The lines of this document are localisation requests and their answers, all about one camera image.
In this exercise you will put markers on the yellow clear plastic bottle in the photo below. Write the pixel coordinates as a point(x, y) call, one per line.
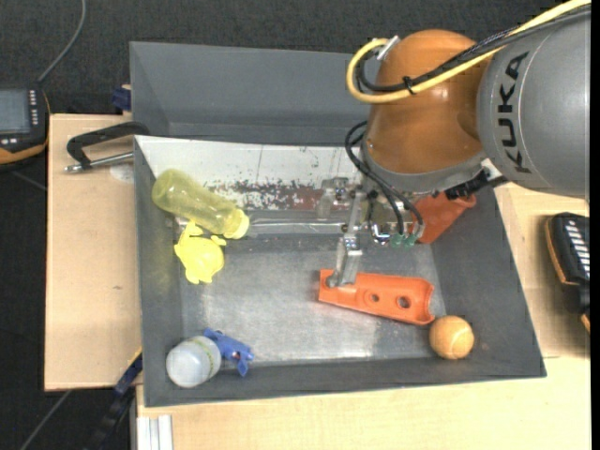
point(197, 202)

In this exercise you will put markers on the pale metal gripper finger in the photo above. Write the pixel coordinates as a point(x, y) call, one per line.
point(340, 265)
point(352, 265)

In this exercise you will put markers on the black cylinder on white bracket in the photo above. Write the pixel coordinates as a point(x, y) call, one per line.
point(464, 188)

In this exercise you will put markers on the orange flat block with holes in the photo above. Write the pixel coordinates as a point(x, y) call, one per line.
point(389, 298)

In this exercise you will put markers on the grey metal bin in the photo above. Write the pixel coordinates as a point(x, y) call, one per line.
point(290, 326)

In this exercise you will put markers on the white spray bottle blue head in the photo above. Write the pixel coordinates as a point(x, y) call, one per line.
point(192, 361)

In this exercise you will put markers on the orange ball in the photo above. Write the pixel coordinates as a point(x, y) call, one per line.
point(451, 337)

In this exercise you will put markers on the yellow toy animal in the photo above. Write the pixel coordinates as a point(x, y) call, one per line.
point(201, 256)

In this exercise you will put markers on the brown cardboard board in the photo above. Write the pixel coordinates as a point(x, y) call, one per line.
point(89, 260)

